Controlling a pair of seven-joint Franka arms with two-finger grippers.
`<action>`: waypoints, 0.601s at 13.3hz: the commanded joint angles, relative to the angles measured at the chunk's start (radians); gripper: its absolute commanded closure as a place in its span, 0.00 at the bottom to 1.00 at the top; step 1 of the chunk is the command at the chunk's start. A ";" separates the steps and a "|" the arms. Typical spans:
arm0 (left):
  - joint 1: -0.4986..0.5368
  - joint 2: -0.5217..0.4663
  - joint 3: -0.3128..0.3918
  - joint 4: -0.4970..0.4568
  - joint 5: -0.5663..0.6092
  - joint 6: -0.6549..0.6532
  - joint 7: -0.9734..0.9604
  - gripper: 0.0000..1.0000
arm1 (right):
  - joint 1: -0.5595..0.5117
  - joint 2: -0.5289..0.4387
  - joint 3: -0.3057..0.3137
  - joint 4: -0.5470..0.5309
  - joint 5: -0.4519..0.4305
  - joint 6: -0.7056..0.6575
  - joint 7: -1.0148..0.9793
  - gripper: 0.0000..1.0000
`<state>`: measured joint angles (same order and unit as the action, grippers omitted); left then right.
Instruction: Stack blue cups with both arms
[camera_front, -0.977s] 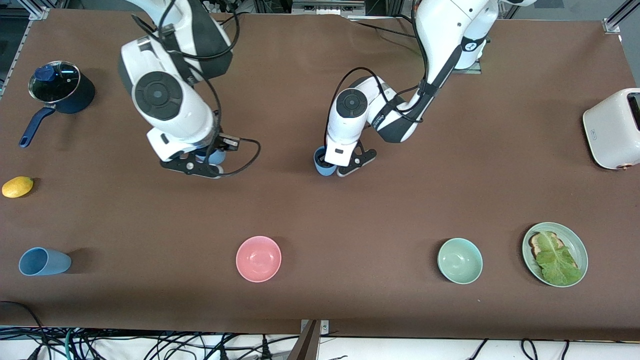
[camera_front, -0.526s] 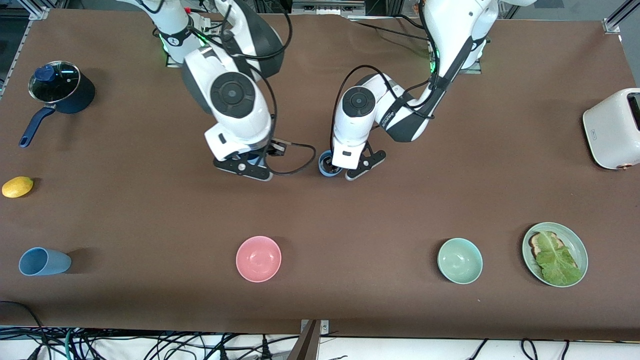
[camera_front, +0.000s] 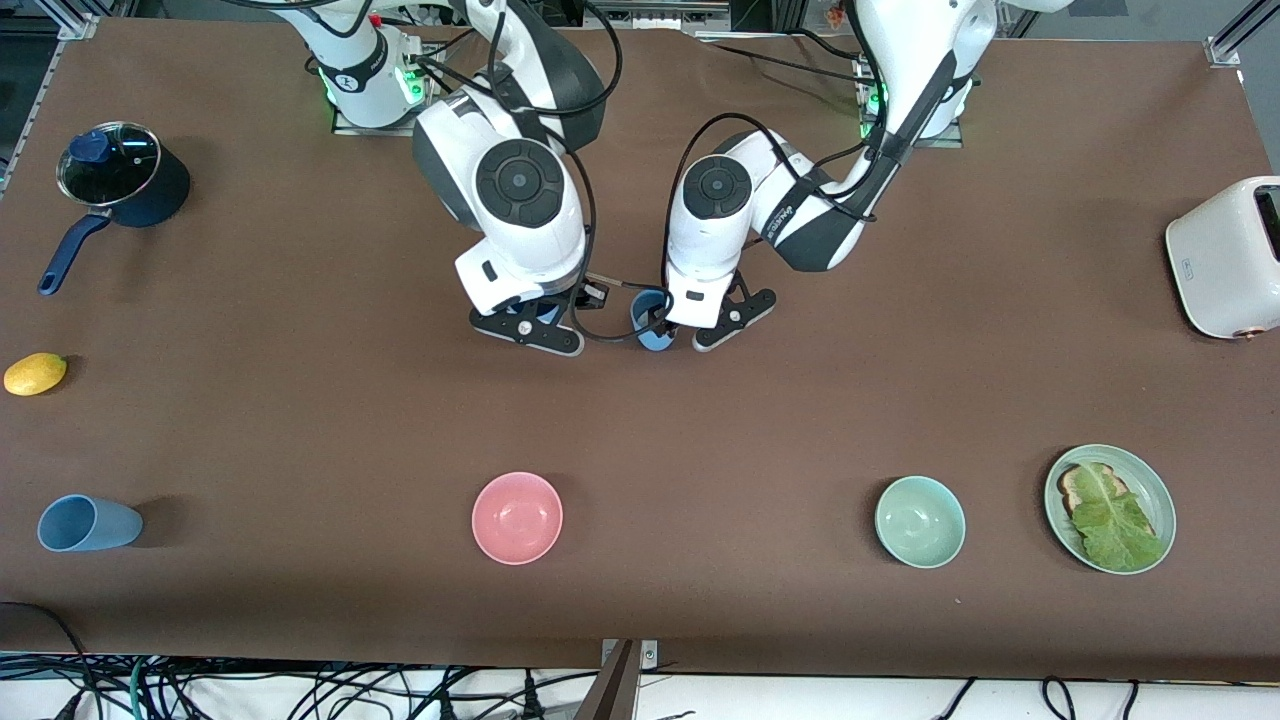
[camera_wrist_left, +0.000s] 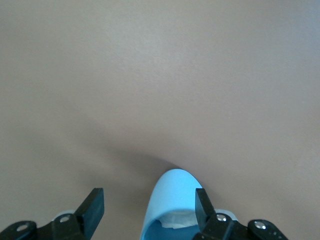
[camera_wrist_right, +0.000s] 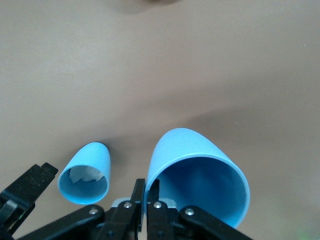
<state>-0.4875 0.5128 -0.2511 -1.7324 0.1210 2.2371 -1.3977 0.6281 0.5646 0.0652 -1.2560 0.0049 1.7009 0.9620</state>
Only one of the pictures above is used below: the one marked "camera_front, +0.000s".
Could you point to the blue plastic cup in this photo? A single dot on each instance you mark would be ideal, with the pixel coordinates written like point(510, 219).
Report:
point(643, 310)
point(100, 525)
point(657, 344)

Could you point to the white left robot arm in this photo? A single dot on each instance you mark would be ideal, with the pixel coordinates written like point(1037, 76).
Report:
point(715, 240)

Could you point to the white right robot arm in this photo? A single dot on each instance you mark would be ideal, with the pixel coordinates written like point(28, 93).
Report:
point(530, 250)

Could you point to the pink bowl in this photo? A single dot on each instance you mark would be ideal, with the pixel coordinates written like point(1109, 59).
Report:
point(517, 520)

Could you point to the light green bowl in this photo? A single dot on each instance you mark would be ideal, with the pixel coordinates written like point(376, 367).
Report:
point(920, 522)

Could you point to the dark blue saucepan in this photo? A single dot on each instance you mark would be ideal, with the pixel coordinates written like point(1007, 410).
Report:
point(165, 195)

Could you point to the bread slice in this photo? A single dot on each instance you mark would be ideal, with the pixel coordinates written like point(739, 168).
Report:
point(1072, 490)

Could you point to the glass lid with blue knob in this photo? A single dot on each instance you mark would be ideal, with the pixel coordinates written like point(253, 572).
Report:
point(120, 175)

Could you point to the green lettuce leaf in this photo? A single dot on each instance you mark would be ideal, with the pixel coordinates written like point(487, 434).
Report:
point(1115, 525)

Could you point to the light green plate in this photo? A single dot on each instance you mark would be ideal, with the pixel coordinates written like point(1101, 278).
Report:
point(1150, 480)

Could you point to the yellow lemon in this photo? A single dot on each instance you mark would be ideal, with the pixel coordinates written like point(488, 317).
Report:
point(35, 375)

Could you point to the white toaster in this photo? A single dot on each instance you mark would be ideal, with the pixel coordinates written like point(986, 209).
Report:
point(1220, 260)

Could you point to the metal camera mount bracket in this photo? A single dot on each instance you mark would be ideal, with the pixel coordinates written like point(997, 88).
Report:
point(648, 655)

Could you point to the dark camera pole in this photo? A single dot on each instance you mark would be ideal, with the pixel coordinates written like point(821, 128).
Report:
point(615, 690)

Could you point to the aluminium frame profile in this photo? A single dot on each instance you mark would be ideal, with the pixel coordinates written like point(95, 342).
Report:
point(72, 25)
point(1232, 40)

